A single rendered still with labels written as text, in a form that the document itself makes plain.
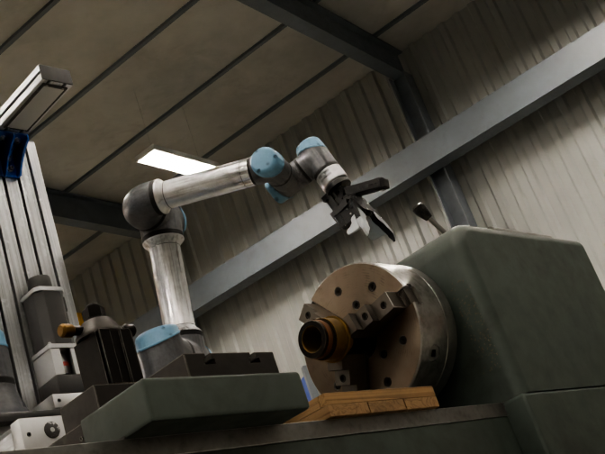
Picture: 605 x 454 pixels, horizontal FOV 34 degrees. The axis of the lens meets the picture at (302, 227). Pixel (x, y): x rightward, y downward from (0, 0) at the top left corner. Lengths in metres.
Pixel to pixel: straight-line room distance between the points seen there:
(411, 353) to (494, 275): 0.29
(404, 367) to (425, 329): 0.09
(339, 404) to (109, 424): 0.43
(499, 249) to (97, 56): 10.35
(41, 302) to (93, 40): 9.66
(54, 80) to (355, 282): 0.96
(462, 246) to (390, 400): 0.49
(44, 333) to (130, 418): 1.15
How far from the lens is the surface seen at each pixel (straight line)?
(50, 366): 2.42
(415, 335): 1.96
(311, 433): 1.57
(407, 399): 1.76
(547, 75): 12.43
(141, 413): 1.30
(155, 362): 2.48
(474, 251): 2.12
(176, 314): 2.66
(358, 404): 1.66
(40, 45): 11.93
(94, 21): 11.76
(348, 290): 2.06
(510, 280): 2.18
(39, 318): 2.47
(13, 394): 2.19
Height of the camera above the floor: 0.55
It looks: 22 degrees up
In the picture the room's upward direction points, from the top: 20 degrees counter-clockwise
